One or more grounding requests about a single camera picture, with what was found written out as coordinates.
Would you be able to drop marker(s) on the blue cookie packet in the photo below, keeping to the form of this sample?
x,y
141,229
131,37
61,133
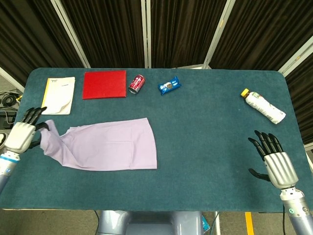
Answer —
x,y
169,86

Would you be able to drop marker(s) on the teal table cover cloth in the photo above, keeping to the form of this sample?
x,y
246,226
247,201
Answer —
x,y
195,159

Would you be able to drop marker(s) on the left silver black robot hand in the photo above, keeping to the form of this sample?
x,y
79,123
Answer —
x,y
20,135

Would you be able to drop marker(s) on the red flat board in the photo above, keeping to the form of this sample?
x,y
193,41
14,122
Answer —
x,y
104,84

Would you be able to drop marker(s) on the red soda can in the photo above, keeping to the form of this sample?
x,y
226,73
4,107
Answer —
x,y
137,83

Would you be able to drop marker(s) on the small blue floor object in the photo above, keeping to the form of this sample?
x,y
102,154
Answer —
x,y
206,222

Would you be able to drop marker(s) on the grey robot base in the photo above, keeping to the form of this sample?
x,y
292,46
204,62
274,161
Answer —
x,y
146,220

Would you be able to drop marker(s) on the white bottle with yellow cap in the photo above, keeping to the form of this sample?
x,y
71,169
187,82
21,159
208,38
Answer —
x,y
264,107

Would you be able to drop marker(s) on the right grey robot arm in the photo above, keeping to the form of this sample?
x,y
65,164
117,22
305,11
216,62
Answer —
x,y
298,215

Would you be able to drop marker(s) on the lavender sleeveless top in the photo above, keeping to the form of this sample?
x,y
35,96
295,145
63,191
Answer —
x,y
110,147

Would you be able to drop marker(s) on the white screen frame post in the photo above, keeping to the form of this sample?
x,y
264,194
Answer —
x,y
12,79
148,36
218,34
71,34
297,58

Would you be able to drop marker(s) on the dark curtain panel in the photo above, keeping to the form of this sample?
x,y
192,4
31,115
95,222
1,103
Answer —
x,y
110,31
29,31
303,98
269,29
183,31

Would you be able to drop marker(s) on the cream notebook with yellow spine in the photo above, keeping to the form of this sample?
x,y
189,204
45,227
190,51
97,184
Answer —
x,y
58,98

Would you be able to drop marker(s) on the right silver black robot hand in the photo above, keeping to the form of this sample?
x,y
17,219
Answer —
x,y
281,169

